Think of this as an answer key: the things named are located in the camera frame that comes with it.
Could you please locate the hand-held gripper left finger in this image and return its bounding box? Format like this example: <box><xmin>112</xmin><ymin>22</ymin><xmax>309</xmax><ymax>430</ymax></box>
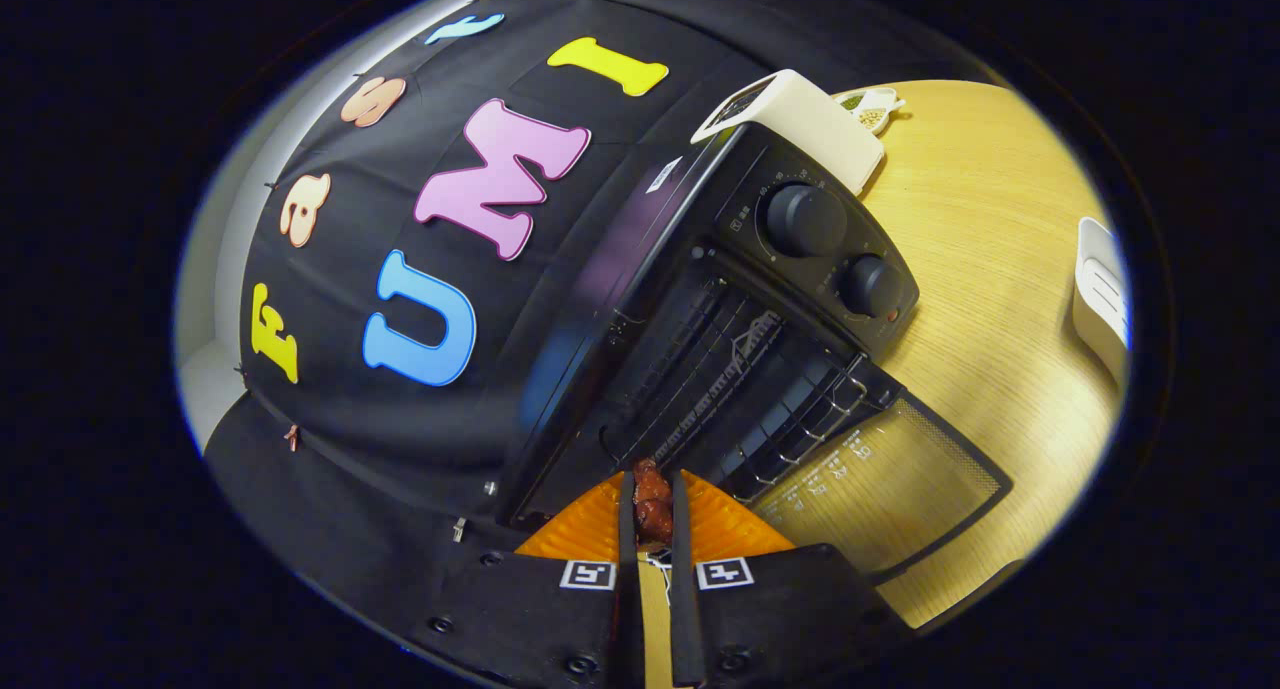
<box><xmin>405</xmin><ymin>469</ymin><xmax>646</xmax><ymax>689</ymax></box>

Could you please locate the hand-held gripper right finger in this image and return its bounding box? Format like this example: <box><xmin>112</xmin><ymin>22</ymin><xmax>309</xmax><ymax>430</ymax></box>
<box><xmin>668</xmin><ymin>469</ymin><xmax>913</xmax><ymax>689</ymax></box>

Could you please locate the reddish brown meat piece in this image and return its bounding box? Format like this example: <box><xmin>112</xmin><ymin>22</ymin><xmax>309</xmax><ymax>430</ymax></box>
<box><xmin>632</xmin><ymin>457</ymin><xmax>675</xmax><ymax>547</ymax></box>

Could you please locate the black toaster oven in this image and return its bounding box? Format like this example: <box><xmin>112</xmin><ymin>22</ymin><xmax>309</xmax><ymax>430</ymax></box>
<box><xmin>495</xmin><ymin>121</ymin><xmax>1013</xmax><ymax>585</ymax></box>

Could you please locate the white bread toaster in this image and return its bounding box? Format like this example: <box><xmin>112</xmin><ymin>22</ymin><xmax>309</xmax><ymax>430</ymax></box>
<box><xmin>690</xmin><ymin>68</ymin><xmax>886</xmax><ymax>196</ymax></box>

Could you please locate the white ribbed tray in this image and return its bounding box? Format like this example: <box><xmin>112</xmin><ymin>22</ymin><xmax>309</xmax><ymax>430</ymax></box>
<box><xmin>1072</xmin><ymin>216</ymin><xmax>1133</xmax><ymax>390</ymax></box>

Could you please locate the small white snack dish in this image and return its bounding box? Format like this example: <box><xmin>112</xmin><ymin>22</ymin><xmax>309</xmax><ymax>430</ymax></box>
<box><xmin>832</xmin><ymin>86</ymin><xmax>907</xmax><ymax>135</ymax></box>

